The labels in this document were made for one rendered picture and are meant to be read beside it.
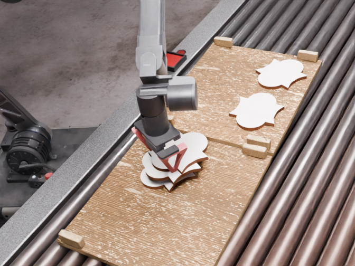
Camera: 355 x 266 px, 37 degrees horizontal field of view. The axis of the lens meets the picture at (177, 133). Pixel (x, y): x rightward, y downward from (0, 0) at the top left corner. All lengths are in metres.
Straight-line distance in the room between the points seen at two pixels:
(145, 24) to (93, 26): 2.73
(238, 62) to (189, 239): 0.65
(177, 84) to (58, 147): 1.45
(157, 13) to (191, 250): 0.52
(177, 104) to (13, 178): 1.46
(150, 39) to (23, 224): 0.53
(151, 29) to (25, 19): 3.12
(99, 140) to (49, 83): 1.99
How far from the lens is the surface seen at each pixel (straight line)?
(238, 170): 1.27
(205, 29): 1.83
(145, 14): 1.20
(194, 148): 1.26
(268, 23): 1.83
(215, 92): 1.50
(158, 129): 1.15
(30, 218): 1.33
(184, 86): 1.11
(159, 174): 1.23
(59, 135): 2.61
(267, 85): 1.50
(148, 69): 1.12
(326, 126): 1.41
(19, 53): 3.84
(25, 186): 2.42
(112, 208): 1.25
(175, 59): 1.68
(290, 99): 1.46
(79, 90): 3.28
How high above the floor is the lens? 1.85
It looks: 41 degrees down
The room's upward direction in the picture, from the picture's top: 10 degrees counter-clockwise
